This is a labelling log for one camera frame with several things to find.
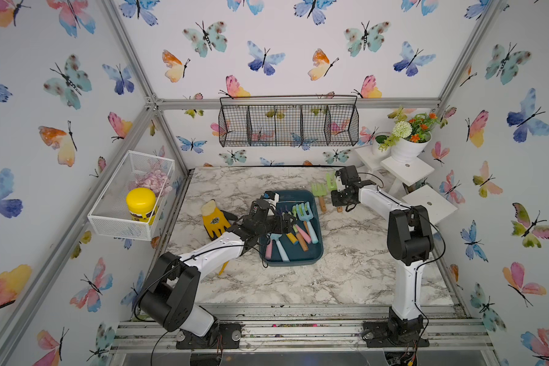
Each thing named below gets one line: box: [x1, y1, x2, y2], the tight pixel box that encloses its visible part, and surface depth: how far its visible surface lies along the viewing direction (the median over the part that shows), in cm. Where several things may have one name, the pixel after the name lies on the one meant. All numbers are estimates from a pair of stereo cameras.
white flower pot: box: [391, 131, 433, 163], surface depth 90 cm
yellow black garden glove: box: [201, 199, 238, 241], surface depth 104 cm
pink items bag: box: [129, 170, 174, 197], surface depth 71 cm
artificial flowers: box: [378, 105, 449, 153], surface depth 85 cm
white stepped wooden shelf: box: [353, 147, 459, 230], surface depth 93 cm
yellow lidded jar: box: [126, 186, 157, 223], surface depth 66 cm
